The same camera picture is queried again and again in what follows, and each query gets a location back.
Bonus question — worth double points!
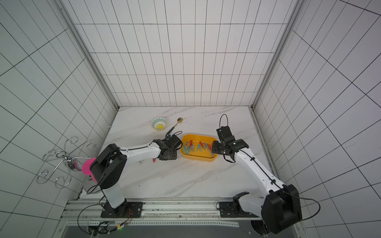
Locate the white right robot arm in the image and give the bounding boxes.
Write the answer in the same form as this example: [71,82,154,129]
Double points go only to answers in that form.
[212,126,303,235]

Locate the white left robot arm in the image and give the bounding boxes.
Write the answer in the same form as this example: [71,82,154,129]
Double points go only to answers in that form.
[89,135,183,209]

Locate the yellow plastic storage box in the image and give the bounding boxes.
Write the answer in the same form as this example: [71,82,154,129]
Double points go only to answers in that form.
[180,134,218,162]

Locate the blue yellow patterned bowl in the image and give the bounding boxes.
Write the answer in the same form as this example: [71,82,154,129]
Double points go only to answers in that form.
[151,117,168,131]

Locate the pink cup on rack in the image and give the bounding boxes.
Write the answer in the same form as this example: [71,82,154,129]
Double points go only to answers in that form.
[81,158,97,182]

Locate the gold spoon green handle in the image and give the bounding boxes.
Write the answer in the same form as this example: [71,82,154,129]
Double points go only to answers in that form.
[166,118,183,135]

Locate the metal wire cup rack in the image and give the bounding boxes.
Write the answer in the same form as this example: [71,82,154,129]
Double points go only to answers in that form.
[35,136,97,189]

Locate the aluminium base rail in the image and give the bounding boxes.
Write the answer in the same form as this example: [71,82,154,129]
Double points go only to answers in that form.
[61,197,266,227]

